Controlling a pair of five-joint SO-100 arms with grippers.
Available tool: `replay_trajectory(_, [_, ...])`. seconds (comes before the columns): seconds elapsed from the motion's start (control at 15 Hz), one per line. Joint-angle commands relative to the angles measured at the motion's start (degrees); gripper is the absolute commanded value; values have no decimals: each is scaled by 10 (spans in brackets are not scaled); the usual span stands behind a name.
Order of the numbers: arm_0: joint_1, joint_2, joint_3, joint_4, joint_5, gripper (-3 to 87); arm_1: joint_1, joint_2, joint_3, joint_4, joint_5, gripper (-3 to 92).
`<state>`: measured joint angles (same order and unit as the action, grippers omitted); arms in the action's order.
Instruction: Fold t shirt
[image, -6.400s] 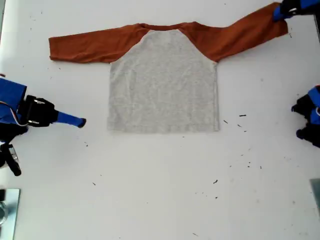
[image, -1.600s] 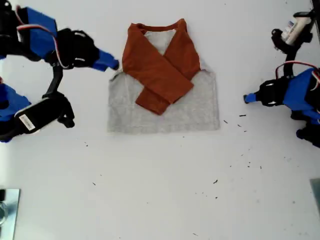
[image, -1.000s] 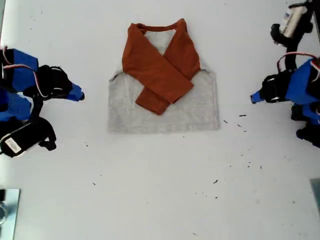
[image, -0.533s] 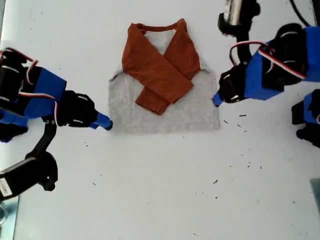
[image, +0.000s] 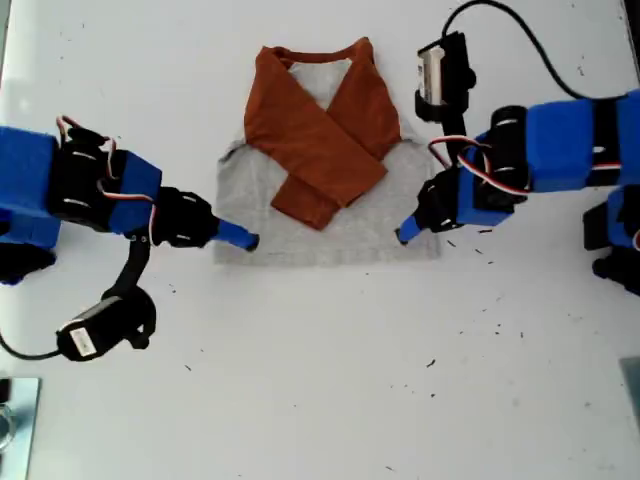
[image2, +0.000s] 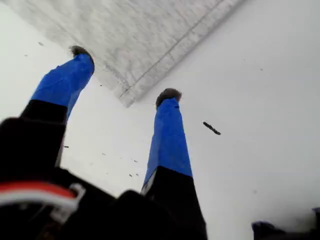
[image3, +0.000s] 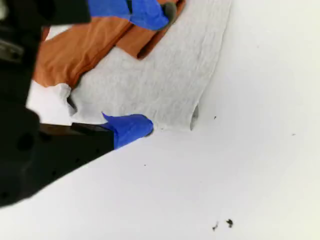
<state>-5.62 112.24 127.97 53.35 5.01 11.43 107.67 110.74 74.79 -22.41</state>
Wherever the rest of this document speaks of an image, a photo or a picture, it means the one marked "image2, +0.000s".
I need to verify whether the small black scrap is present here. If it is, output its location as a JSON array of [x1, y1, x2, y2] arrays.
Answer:
[[202, 120, 222, 136]]

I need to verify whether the grey t-shirt with brown sleeves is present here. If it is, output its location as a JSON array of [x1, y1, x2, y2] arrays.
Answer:
[[4, 0, 247, 109]]

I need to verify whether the arm red white wire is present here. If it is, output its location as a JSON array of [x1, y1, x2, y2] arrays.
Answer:
[[0, 181, 86, 225]]

